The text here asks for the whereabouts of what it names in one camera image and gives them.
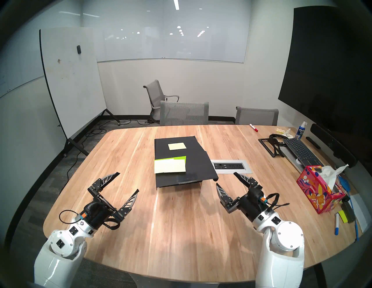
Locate grey mesh chair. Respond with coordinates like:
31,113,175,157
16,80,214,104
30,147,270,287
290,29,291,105
160,101,209,126

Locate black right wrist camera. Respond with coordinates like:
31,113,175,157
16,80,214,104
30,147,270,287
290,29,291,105
247,189,265,204

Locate grey fabric chair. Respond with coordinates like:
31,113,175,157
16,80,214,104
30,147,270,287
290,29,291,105
235,106,279,126

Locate black keyboard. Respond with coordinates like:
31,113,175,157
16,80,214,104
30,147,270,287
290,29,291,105
283,138,323,166
280,145,313,174

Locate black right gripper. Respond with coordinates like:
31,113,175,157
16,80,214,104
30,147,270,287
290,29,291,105
216,172,269,223

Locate grey office chair with armrests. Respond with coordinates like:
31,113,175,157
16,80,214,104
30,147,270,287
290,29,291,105
143,80,180,122

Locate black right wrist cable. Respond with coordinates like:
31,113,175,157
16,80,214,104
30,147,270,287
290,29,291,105
263,193,289,214

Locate red floral tissue box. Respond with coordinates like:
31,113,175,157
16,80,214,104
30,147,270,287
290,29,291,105
296,165,346,215

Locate black video bar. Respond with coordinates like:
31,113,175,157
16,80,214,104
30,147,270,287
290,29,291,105
310,123,358,168

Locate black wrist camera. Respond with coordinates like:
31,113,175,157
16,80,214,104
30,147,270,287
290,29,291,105
247,189,265,204
84,202,101,217

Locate neon green sticky note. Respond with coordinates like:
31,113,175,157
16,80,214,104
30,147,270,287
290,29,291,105
155,156,187,163

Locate clean glass wall whiteboard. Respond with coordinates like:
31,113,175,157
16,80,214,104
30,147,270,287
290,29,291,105
82,0,251,63

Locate black remote control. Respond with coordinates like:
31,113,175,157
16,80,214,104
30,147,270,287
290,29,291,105
305,136,321,150

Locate bright yellow sticky note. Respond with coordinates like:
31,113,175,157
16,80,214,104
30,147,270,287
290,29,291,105
154,158,186,174

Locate large black wall screen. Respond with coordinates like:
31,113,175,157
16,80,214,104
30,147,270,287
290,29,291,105
278,5,372,151

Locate rolling whiteboard on black stand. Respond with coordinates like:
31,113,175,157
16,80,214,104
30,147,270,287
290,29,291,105
39,28,120,157

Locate black cardboard box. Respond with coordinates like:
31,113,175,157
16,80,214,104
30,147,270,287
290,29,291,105
154,136,219,191

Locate silver table power outlet panel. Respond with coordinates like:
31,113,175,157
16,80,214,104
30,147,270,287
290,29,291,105
211,160,252,174

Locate whiteboard cleaner spray bottle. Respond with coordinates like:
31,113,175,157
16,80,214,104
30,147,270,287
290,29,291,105
294,121,307,140

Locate black floor cable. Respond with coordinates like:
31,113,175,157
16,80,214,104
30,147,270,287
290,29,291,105
60,118,151,195

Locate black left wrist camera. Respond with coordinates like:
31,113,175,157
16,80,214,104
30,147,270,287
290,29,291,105
84,202,101,217

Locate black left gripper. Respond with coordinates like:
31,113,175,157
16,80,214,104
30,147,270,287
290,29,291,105
83,172,139,228

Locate large black whiteboard eraser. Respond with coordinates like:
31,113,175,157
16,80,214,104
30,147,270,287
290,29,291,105
341,200,355,222

